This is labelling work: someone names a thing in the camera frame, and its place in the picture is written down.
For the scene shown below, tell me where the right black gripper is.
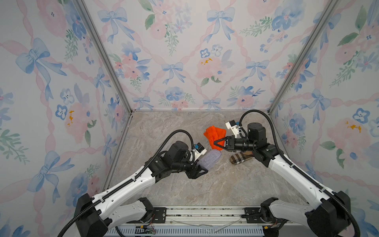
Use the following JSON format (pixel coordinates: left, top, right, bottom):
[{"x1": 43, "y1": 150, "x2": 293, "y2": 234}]
[{"x1": 214, "y1": 136, "x2": 256, "y2": 153}]

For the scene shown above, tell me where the plaid eyeglass case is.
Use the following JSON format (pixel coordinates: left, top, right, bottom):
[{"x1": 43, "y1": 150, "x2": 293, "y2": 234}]
[{"x1": 230, "y1": 151, "x2": 254, "y2": 165}]

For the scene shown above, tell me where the purple eyeglass case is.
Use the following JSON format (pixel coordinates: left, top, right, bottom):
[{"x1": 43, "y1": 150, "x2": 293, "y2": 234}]
[{"x1": 198, "y1": 149, "x2": 222, "y2": 170}]

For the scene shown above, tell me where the orange microfiber cloth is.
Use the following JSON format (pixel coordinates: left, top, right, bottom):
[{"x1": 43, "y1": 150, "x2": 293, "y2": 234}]
[{"x1": 203, "y1": 126, "x2": 227, "y2": 151}]

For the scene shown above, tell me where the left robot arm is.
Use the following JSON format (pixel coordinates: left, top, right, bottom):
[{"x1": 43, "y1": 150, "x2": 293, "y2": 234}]
[{"x1": 74, "y1": 141, "x2": 208, "y2": 237}]

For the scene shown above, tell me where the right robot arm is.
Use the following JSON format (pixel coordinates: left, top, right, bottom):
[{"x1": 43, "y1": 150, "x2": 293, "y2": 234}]
[{"x1": 214, "y1": 122, "x2": 351, "y2": 237}]

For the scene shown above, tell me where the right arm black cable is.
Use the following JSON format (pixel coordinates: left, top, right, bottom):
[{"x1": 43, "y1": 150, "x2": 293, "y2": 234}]
[{"x1": 238, "y1": 109, "x2": 361, "y2": 237}]

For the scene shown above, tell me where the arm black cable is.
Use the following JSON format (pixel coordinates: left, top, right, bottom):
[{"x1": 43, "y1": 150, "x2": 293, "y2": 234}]
[
  {"x1": 57, "y1": 129, "x2": 194, "y2": 237},
  {"x1": 238, "y1": 109, "x2": 361, "y2": 237}
]

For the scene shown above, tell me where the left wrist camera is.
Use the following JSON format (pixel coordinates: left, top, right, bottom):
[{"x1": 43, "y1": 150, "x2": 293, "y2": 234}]
[{"x1": 191, "y1": 143, "x2": 207, "y2": 162}]

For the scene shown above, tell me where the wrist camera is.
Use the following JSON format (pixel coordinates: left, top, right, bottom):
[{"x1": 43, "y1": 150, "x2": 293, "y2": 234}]
[
  {"x1": 225, "y1": 120, "x2": 242, "y2": 138},
  {"x1": 191, "y1": 143, "x2": 207, "y2": 162}
]

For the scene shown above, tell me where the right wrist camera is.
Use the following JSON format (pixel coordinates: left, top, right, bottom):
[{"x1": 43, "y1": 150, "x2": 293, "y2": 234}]
[{"x1": 225, "y1": 120, "x2": 242, "y2": 138}]

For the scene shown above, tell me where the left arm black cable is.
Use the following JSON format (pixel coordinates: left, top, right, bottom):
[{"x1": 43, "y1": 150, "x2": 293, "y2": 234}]
[{"x1": 57, "y1": 129, "x2": 194, "y2": 237}]

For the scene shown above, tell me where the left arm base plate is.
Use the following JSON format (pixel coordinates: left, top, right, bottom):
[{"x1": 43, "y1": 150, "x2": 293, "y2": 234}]
[{"x1": 140, "y1": 207, "x2": 167, "y2": 224}]

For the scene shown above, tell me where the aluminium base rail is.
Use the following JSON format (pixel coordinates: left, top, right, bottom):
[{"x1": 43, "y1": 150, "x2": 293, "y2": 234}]
[{"x1": 103, "y1": 206, "x2": 315, "y2": 237}]

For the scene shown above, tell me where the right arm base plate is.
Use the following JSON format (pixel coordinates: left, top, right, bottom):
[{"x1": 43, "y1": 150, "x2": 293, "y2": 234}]
[{"x1": 241, "y1": 207, "x2": 265, "y2": 224}]

